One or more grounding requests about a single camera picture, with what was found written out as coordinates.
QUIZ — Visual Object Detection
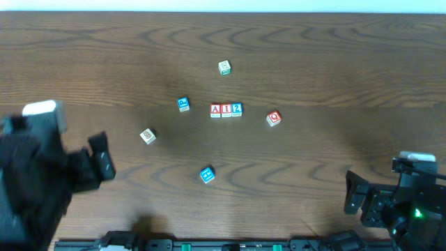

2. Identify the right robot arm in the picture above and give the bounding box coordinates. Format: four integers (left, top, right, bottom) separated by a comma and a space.
344, 171, 445, 250

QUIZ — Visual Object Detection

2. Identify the green number 5 block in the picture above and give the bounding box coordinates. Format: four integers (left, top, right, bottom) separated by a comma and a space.
218, 60, 231, 75

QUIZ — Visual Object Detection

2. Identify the pineapple green B block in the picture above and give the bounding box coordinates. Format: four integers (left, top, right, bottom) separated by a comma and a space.
140, 128, 156, 144

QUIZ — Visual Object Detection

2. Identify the red letter A block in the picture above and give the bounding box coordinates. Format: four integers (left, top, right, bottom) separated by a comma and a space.
210, 104, 222, 118

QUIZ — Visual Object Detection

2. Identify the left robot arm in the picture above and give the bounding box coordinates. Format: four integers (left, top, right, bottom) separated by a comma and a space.
1, 114, 116, 250

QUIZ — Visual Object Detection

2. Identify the blue letter H block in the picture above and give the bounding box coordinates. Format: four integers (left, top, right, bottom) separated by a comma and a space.
199, 167, 215, 184

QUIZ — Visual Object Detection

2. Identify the red letter Q block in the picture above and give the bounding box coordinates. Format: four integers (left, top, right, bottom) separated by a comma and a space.
266, 110, 282, 127

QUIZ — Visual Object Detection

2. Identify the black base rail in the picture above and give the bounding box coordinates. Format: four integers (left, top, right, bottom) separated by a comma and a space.
54, 231, 399, 251

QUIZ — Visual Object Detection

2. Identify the red letter I block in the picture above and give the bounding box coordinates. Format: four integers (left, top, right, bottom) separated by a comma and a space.
221, 103, 232, 118

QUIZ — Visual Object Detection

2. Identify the blue letter P block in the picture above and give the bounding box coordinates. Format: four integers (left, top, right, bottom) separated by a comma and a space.
177, 97, 190, 112

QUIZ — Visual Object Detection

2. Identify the blue number 2 block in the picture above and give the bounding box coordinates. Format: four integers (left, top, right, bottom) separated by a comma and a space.
231, 102, 243, 117

